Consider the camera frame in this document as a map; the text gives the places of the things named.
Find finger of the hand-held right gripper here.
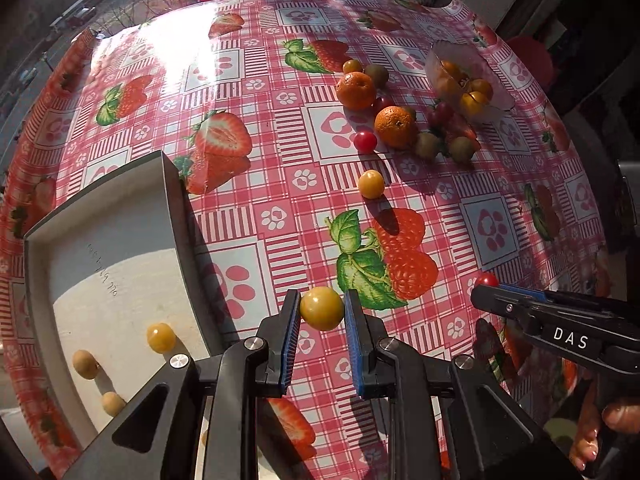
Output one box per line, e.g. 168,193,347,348
497,282,602,307
470,284,549,334

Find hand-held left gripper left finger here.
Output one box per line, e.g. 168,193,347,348
60,289,303,480

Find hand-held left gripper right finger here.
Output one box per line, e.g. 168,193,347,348
344,289,583,480

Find yellow cherry tomato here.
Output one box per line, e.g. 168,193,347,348
432,75,458,101
146,322,177,353
300,286,346,332
358,170,385,199

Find grey rectangular tray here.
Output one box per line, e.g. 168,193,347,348
22,151,236,480

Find person's right hand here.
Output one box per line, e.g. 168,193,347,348
570,395,640,473

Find strawberry print plaid tablecloth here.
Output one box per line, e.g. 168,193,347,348
0,0,613,480

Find small green-brown fruit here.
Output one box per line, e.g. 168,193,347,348
447,136,477,163
364,64,390,88
415,131,442,159

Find clear glass bowl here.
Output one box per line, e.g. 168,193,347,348
425,40,516,123

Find orange tangerine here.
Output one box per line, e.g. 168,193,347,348
335,72,377,112
374,105,418,150

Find red plastic stool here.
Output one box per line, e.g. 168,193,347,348
505,35,556,91

